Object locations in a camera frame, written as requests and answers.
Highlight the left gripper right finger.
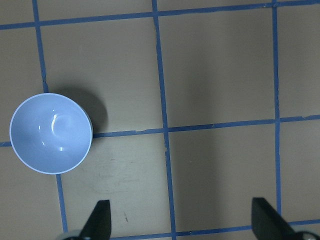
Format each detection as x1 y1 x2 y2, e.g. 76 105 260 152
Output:
251 197 300 240

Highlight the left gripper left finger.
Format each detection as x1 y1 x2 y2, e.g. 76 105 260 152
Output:
78 200 111 240

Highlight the blue bowl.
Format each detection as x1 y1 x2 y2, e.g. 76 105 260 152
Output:
9 93 93 175

